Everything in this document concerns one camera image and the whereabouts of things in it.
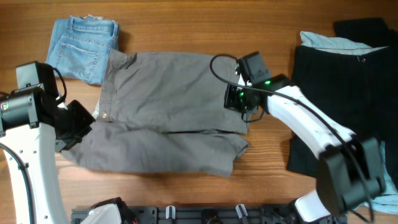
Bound grey cotton shorts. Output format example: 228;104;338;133
63;50;249;177

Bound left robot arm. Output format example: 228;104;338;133
1;61;95;223

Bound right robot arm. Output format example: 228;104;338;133
224;52;386;223

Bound folded blue denim jeans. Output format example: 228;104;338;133
46;15;119;85

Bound black garment under pile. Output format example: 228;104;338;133
292;45;397;184

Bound black garment at corner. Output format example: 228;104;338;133
333;17;397;47

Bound light blue garment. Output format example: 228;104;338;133
300;31;397;215

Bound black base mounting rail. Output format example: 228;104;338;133
70;203;348;224

